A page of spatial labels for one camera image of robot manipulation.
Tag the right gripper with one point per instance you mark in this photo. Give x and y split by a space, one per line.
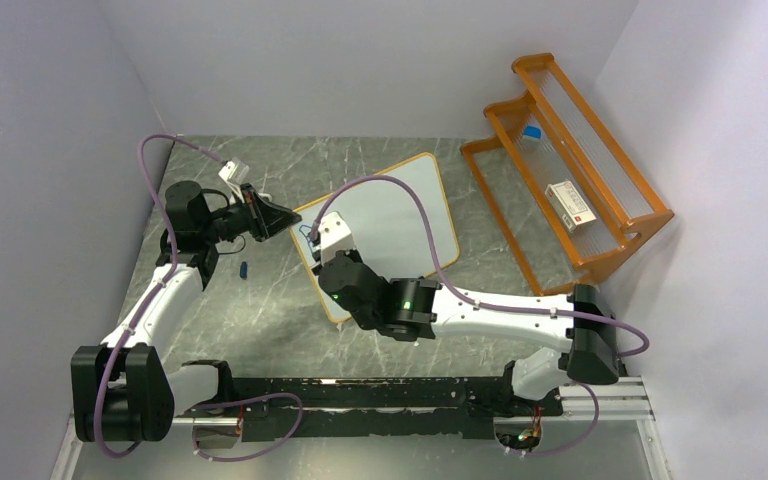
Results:
344 254

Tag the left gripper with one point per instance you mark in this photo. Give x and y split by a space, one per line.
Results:
264 219

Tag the yellow framed whiteboard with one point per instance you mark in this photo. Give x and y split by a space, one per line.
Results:
386 224

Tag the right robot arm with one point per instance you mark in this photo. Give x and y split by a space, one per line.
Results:
576 338

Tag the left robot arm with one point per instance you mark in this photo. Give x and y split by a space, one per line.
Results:
122 389

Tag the blue white small object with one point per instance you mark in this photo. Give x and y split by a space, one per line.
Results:
532 133

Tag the white red box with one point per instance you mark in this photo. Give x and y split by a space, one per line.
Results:
569 205

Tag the orange wooden rack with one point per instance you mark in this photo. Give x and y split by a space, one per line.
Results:
576 146

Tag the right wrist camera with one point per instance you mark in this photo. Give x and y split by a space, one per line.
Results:
334 230

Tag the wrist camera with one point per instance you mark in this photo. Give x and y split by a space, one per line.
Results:
334 230
233 173

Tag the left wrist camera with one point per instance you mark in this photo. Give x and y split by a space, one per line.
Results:
233 173

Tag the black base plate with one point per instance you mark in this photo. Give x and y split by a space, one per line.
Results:
481 408

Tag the aluminium rail frame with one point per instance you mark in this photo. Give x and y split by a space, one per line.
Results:
605 432

